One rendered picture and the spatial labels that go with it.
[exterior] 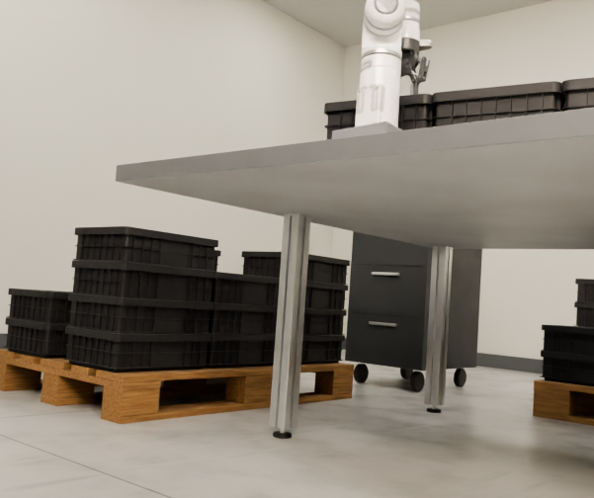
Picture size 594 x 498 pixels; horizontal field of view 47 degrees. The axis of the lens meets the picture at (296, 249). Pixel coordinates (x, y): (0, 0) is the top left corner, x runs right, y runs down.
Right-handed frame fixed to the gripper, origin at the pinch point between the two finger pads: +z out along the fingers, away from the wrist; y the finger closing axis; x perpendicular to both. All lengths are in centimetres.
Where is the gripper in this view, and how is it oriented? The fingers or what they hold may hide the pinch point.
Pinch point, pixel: (403, 95)
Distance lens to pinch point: 187.7
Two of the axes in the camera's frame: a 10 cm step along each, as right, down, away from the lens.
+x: 6.0, 1.0, 7.9
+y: 8.0, -0.1, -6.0
